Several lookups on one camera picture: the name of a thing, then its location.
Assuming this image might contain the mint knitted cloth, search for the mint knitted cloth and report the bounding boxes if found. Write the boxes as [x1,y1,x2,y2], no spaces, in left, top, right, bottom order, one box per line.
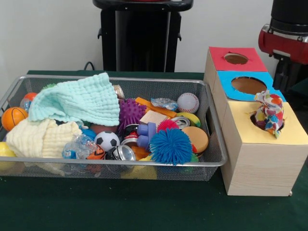
[27,72,120,127]

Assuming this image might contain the wire mesh bin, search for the wire mesh bin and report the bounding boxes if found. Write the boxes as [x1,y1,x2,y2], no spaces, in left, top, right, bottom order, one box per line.
[0,74,228,183]

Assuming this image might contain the wooden three-hole sorting box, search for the wooden three-hole sorting box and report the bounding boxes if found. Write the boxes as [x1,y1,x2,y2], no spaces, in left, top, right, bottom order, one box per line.
[203,46,308,197]

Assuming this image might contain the toy burger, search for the toy burger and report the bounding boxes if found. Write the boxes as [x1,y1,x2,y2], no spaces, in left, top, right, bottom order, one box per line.
[181,126,209,154]

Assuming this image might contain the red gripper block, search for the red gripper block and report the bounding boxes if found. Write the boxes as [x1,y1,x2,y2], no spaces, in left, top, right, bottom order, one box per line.
[258,29,308,91]

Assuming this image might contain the white baseball toy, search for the white baseball toy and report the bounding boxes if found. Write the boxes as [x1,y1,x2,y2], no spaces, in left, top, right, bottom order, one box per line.
[177,92,200,114]

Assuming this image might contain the yellow banana toy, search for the yellow banana toy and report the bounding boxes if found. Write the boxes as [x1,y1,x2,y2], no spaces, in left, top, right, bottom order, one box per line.
[177,112,201,128]

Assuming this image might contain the polka dot patterned cloth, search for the polka dot patterned cloth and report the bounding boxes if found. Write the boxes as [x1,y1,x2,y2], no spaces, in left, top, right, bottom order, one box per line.
[254,90,285,139]

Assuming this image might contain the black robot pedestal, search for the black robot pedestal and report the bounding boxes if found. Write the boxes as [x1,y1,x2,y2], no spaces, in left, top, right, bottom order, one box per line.
[92,0,194,73]

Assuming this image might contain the small soccer ball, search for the small soccer ball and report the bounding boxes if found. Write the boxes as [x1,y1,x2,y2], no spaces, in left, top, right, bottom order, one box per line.
[94,131,120,152]

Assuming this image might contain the pale wooden block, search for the pale wooden block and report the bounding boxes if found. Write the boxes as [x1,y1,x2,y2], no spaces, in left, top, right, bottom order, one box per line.
[139,110,170,126]

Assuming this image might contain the blue spiky rubber ball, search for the blue spiky rubber ball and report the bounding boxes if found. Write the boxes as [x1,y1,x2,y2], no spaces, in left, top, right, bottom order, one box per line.
[149,128,193,166]

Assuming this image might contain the purple spiky ball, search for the purple spiky ball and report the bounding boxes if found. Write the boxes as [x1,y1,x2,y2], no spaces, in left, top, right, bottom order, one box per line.
[117,98,147,130]

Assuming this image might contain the dark green tablecloth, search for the dark green tablecloth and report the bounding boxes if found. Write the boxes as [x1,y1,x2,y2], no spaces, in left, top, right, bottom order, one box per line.
[0,69,308,231]

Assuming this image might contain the cream knitted cloth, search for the cream knitted cloth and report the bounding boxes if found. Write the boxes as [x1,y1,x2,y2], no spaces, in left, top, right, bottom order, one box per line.
[6,118,82,159]

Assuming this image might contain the orange basketball toy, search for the orange basketball toy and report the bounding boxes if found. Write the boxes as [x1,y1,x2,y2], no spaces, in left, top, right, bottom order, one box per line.
[1,107,29,132]

